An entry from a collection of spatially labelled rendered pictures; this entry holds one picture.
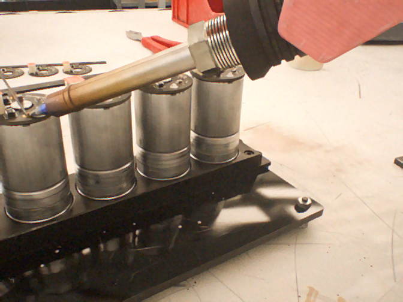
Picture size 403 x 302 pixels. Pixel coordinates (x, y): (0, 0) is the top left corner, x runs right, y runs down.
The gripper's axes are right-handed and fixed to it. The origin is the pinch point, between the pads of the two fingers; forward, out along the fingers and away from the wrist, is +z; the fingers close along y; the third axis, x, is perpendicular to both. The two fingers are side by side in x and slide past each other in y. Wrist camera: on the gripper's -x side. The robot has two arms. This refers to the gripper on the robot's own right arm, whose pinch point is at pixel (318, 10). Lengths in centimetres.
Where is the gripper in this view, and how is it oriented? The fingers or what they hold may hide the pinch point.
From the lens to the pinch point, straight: 11.8
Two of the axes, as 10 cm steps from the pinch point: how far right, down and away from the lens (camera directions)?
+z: -5.1, 7.1, 4.9
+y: -1.9, 4.7, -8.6
